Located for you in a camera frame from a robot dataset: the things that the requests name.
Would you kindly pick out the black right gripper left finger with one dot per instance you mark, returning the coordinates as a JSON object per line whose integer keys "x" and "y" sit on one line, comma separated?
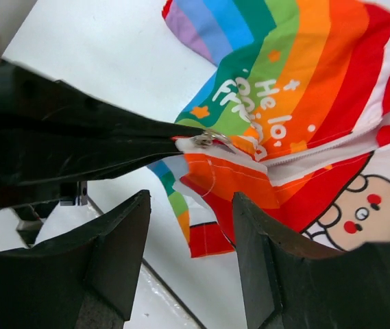
{"x": 85, "y": 278}

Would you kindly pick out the rainbow white red kids jacket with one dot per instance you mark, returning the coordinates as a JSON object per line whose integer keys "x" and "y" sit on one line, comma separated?
{"x": 296, "y": 116}

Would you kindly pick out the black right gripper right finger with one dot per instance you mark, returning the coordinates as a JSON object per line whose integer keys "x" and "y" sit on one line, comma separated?
{"x": 289, "y": 281}

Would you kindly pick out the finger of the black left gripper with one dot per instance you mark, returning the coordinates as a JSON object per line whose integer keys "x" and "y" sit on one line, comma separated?
{"x": 34, "y": 166}
{"x": 32, "y": 102}

